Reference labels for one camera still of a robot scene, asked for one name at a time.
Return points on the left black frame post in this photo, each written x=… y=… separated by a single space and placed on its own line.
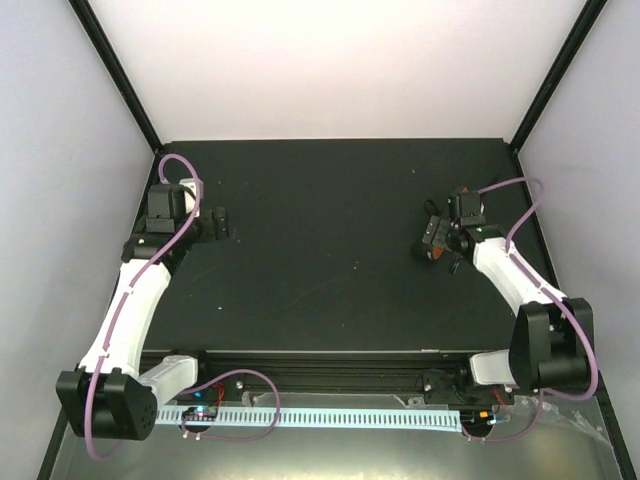
x=103 y=47

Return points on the right black frame post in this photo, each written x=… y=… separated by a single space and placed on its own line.
x=572 y=44

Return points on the light blue slotted cable duct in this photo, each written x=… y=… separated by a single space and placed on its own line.
x=332 y=418

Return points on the black frame post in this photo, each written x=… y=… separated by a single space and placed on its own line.
x=572 y=44
x=103 y=47

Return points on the left controller circuit board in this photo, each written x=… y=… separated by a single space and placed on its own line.
x=200 y=413

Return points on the right controller circuit board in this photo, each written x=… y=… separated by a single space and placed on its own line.
x=483 y=417

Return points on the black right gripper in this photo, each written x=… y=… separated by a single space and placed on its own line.
x=439 y=236

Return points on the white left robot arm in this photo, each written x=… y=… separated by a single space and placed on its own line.
x=107 y=396

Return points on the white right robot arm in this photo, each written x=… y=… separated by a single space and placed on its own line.
x=551 y=348

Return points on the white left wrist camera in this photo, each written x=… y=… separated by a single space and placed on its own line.
x=191 y=186

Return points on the controller circuit board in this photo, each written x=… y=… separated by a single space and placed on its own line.
x=200 y=413
x=483 y=417

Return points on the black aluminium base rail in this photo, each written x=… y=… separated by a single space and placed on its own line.
x=442 y=378

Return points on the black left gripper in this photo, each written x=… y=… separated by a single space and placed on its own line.
x=209 y=231

